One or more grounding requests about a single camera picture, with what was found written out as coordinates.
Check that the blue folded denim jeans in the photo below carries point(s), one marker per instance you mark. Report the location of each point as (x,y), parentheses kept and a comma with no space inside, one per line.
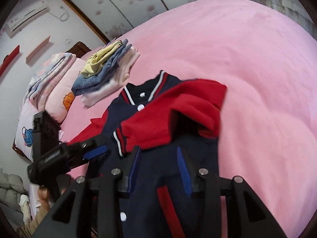
(83,85)

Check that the white wall air conditioner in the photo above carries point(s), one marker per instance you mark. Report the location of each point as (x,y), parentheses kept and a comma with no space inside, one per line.
(26,16)

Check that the dark wooden headboard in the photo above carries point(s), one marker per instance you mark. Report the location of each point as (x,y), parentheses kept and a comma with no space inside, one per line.
(79,49)

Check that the pink bed blanket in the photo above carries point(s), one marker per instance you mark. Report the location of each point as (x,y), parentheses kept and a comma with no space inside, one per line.
(268,120)

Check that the yellow folded garment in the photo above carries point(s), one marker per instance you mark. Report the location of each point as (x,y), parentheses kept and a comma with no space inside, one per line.
(95,63)

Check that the navy red varsity jacket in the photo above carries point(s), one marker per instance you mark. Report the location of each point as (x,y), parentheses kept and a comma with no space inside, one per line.
(161,116)

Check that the floral folded quilt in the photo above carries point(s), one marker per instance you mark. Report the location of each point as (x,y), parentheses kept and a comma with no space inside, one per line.
(47,77)

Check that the red wall shelf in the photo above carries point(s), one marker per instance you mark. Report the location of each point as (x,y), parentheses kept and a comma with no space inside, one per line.
(8,59)

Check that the person's hand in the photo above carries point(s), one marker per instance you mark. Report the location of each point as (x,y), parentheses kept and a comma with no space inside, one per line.
(44,198)

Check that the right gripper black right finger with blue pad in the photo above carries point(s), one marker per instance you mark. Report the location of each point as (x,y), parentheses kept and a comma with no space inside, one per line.
(247,216)

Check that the white pillow blue bag print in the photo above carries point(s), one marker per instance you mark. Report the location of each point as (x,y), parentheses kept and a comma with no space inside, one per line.
(24,133)

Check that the light pink folded garment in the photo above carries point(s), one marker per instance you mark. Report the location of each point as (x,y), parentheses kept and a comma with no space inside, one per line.
(116,82)

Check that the pink wall shelf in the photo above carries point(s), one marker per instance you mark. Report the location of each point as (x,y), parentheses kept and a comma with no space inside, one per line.
(37,49)

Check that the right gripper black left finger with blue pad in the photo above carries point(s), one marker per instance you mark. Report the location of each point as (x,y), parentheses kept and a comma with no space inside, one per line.
(85,200)

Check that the pink pillow orange print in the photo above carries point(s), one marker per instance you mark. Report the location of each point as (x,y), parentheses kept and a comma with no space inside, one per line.
(61,97)

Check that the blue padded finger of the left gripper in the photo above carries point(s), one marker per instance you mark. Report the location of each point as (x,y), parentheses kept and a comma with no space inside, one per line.
(95,152)

